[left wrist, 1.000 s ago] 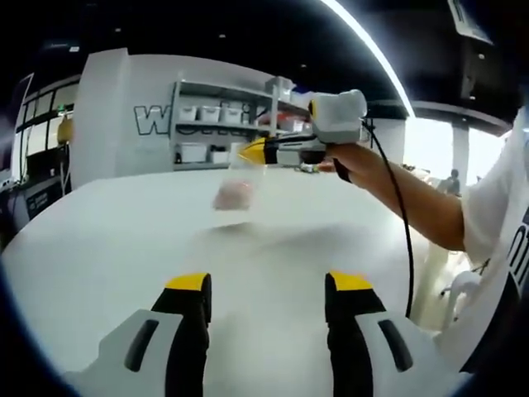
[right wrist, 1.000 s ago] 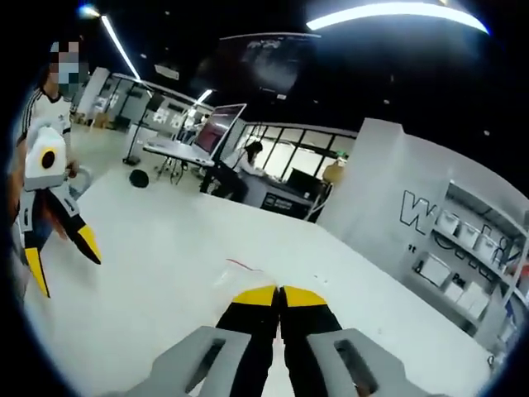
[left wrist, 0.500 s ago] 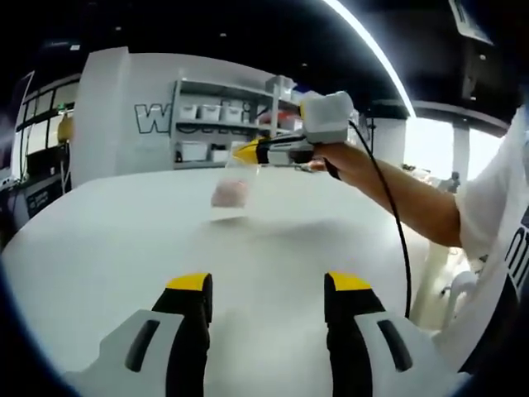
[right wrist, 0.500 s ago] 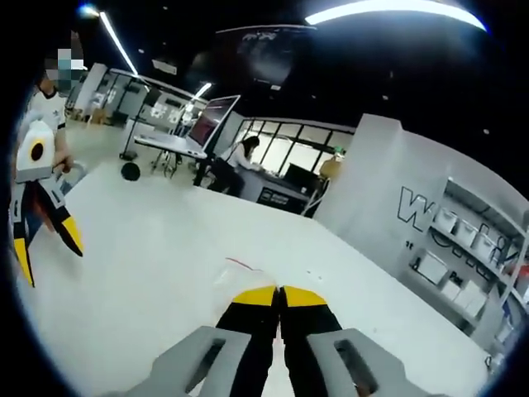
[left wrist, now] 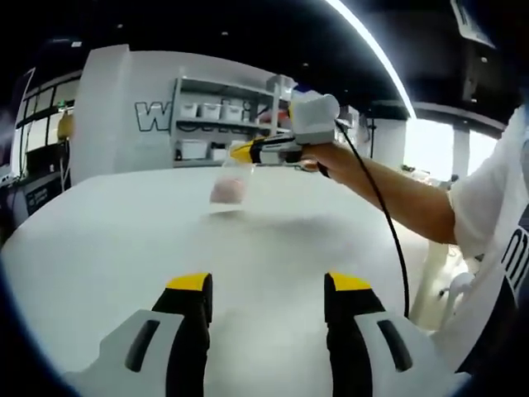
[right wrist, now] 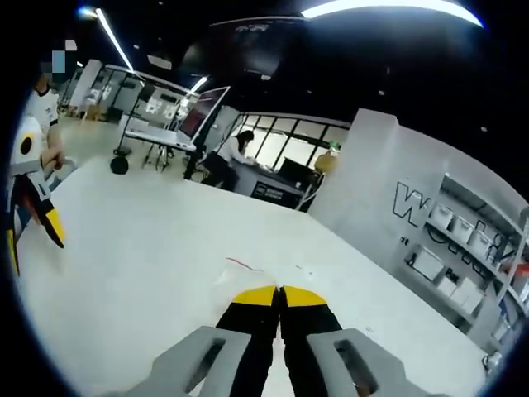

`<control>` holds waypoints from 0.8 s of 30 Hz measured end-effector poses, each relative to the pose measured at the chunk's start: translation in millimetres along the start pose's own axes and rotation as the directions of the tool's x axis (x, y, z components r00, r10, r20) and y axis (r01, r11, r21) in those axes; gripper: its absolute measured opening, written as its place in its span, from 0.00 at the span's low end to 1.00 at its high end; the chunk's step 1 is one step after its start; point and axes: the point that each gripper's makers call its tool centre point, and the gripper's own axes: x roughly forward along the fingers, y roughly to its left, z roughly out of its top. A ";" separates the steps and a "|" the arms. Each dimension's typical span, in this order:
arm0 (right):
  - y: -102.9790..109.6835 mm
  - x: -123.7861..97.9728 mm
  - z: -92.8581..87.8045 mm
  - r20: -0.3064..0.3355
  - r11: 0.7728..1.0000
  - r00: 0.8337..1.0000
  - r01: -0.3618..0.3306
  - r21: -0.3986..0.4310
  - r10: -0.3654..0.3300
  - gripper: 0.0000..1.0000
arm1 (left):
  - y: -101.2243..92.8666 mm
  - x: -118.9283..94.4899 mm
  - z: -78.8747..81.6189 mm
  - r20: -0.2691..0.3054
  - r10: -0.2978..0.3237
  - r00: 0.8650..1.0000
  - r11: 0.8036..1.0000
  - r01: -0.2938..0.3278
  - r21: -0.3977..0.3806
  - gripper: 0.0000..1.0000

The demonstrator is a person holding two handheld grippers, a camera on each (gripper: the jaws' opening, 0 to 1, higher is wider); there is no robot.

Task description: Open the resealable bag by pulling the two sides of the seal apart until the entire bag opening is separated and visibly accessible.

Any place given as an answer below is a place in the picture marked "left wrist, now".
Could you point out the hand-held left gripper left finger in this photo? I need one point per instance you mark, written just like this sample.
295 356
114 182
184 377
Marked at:
182 343

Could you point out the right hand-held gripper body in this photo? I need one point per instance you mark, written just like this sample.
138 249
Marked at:
314 120

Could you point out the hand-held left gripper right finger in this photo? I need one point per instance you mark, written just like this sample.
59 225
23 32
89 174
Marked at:
355 343

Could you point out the clear resealable bag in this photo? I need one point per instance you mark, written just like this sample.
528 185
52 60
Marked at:
229 190

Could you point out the person's right hand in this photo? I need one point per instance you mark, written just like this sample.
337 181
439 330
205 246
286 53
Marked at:
336 165

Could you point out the grey metal shelf unit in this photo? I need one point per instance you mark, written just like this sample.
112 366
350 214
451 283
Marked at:
223 124

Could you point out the row of white storage bins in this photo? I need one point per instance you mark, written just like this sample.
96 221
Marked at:
208 109

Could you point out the curved ceiling light strip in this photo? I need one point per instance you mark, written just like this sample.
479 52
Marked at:
384 62

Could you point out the white lettered partition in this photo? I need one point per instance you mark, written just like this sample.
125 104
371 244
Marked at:
107 103

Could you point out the white ceiling vent panel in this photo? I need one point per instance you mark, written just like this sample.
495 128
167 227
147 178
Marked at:
473 22

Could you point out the person's white shirt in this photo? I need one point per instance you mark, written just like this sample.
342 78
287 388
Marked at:
487 198

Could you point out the grey cabinet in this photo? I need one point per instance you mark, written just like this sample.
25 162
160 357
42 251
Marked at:
41 192

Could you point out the small black monitor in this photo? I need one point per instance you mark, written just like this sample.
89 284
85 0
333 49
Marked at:
41 157

